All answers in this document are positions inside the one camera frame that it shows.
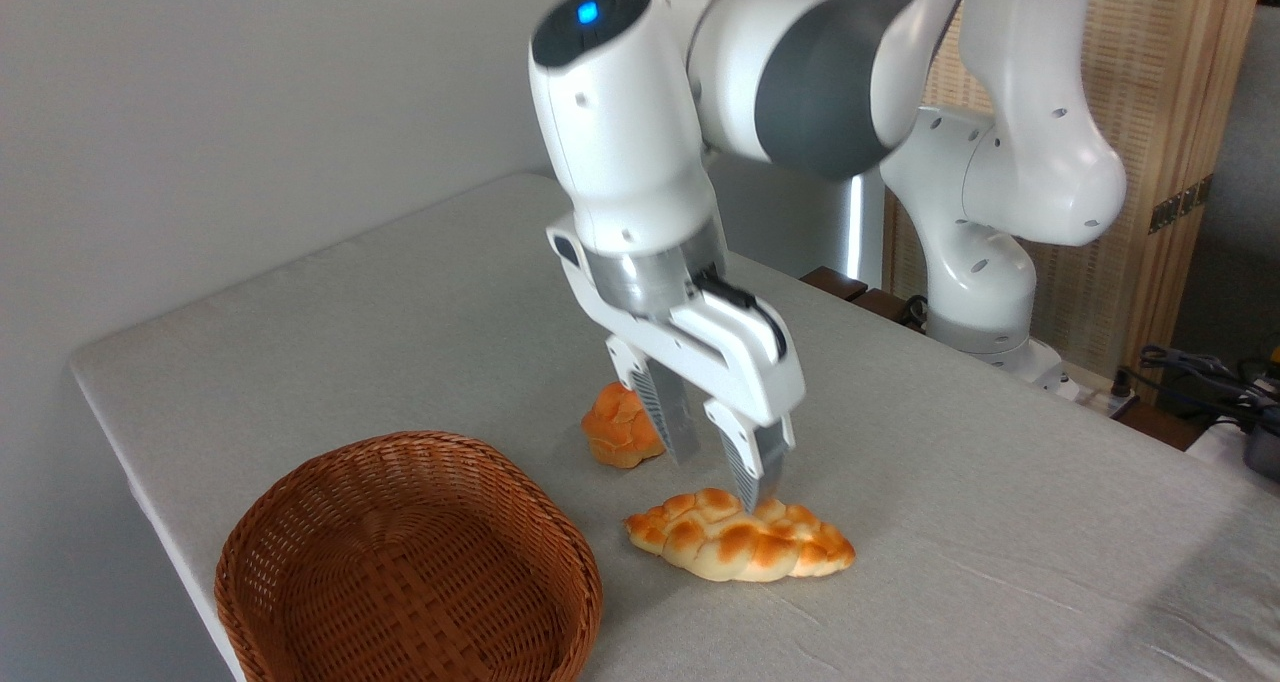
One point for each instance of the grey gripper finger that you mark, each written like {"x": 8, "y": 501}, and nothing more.
{"x": 755, "y": 452}
{"x": 672, "y": 412}

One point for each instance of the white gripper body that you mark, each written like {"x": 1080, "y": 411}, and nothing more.
{"x": 735, "y": 357}

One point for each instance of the long braided bread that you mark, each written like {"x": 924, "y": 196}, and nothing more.
{"x": 740, "y": 542}

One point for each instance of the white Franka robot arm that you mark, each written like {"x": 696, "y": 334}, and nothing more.
{"x": 640, "y": 132}

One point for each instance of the round orange bread bun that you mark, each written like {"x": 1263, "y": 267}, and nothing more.
{"x": 618, "y": 432}

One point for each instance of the dark wooden furniture edge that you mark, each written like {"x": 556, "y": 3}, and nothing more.
{"x": 850, "y": 287}

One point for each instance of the grey tablecloth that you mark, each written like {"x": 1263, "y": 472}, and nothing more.
{"x": 950, "y": 522}

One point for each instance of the brown wicker basket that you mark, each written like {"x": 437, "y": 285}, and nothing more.
{"x": 400, "y": 562}

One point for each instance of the white power strip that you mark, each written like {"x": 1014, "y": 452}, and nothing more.
{"x": 1085, "y": 390}

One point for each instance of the metal screen hinge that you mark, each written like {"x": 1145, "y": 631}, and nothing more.
{"x": 1180, "y": 204}

